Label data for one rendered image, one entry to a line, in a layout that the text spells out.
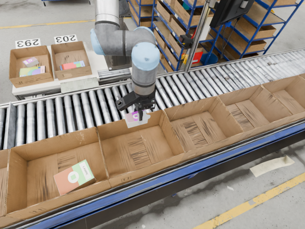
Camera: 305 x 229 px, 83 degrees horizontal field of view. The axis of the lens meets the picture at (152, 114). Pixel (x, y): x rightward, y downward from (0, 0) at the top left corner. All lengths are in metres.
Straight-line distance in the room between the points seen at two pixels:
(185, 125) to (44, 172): 0.87
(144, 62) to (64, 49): 1.46
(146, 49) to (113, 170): 0.68
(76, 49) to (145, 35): 1.36
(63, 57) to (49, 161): 1.09
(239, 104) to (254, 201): 1.14
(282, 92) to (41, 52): 2.17
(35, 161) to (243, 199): 1.89
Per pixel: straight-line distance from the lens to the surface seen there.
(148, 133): 1.11
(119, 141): 1.08
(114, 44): 0.68
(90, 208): 0.97
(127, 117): 0.83
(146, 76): 0.60
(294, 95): 1.85
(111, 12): 0.71
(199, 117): 1.26
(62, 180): 0.98
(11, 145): 1.42
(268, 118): 1.51
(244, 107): 1.49
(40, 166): 1.13
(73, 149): 1.11
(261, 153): 1.69
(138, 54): 0.57
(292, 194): 2.55
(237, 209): 2.14
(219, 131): 1.25
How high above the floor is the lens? 1.85
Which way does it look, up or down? 54 degrees down
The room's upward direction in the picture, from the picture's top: 10 degrees clockwise
